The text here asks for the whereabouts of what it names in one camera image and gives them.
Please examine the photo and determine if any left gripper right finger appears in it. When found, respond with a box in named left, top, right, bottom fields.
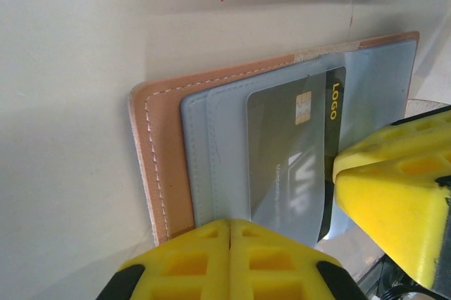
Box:
left=229, top=218, right=369, bottom=300

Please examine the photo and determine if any dark grey VIP card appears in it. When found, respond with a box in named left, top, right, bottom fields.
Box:
left=245, top=66, right=347, bottom=244

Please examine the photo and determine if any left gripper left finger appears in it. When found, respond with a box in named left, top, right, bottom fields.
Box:
left=97, top=218, right=230, bottom=300

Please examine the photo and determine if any brown leather card holder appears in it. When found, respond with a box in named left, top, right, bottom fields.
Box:
left=127, top=30, right=451, bottom=248

